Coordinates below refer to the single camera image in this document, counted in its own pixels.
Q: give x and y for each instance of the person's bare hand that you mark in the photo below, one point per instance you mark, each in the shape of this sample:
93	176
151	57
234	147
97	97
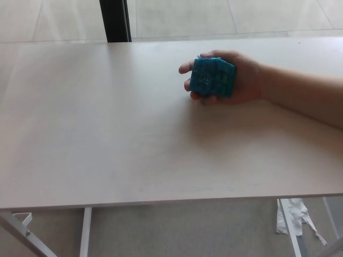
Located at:
249	80

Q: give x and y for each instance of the blue lattice cube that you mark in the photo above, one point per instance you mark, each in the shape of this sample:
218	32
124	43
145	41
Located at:
211	77

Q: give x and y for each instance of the person's bare forearm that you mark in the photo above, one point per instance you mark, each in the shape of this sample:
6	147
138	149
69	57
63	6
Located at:
305	93

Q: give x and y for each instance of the torn white paper strip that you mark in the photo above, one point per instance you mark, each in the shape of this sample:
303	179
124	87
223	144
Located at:
296	214

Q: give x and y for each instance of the white diagonal table brace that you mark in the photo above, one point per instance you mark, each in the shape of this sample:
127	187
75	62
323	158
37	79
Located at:
331	214
24	238

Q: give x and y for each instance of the white table leg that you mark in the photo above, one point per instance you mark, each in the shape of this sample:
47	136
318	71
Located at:
292	241
85	233

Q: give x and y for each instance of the black vertical post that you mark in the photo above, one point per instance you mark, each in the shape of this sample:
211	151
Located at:
115	20

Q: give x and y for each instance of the white metal hook bracket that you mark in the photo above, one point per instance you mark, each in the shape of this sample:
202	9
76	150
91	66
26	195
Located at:
27	218

